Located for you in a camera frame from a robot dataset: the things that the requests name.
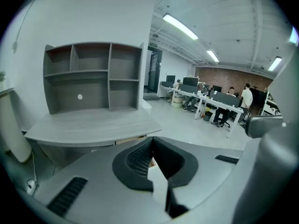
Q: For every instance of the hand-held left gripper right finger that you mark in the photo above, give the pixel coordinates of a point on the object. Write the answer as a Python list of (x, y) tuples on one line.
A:
[(205, 178)]

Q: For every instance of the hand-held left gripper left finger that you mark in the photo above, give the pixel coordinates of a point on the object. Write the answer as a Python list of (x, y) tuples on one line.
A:
[(100, 185)]

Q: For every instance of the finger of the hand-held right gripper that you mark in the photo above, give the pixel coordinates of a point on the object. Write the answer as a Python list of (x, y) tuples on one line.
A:
[(264, 125)]

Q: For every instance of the white equipment rack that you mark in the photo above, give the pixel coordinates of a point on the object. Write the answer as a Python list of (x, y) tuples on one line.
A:
[(271, 104)]

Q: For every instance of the black display screen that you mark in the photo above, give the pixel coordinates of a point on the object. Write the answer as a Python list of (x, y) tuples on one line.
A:
[(258, 97)]

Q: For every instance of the dark grey desk partition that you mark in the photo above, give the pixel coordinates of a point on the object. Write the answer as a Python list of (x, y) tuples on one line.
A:
[(188, 88), (224, 99)]

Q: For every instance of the dark grey waste bin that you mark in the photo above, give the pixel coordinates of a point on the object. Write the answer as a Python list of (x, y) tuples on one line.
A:
[(207, 116)]

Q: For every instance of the grey wooden desk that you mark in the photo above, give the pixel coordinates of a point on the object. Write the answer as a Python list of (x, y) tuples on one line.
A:
[(93, 125)]

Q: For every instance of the long ceiling light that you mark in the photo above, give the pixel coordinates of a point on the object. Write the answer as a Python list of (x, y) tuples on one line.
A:
[(275, 63), (180, 25), (213, 56)]

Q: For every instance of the long white office desk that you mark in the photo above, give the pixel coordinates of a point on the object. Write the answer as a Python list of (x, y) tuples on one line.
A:
[(197, 111)]

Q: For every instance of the white power strip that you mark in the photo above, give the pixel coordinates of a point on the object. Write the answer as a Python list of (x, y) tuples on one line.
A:
[(31, 186)]

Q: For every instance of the cream storage box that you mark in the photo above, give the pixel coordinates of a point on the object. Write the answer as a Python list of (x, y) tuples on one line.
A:
[(177, 101)]

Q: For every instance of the black computer monitor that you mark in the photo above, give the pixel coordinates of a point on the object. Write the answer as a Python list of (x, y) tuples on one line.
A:
[(190, 81), (170, 79)]

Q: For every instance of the white storage cabinet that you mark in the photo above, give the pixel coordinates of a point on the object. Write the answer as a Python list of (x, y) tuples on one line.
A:
[(147, 107)]

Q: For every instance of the white round hole cover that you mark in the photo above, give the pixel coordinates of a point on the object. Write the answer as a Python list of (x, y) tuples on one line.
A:
[(80, 96)]

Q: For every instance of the grey shelf hutch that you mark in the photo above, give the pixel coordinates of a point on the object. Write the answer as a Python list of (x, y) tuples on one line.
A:
[(123, 94)]

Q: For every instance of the black framed glass door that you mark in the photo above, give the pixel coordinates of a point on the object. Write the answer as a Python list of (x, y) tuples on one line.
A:
[(154, 71)]

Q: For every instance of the green exit sign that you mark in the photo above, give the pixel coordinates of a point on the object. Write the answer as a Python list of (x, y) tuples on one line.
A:
[(154, 44)]

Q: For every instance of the green plant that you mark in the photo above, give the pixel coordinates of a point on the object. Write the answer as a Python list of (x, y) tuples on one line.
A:
[(2, 76)]

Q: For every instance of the white cylindrical pedestal table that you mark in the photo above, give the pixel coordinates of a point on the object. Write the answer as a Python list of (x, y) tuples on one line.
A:
[(14, 129)]

